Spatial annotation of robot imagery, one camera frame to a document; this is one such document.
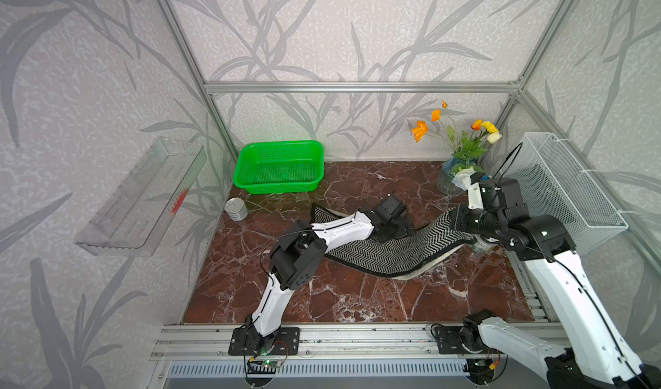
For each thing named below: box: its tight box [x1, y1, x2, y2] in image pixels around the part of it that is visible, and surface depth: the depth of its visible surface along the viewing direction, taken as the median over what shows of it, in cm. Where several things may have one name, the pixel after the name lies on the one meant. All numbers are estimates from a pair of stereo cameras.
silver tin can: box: [224, 197, 248, 222], surface depth 101 cm
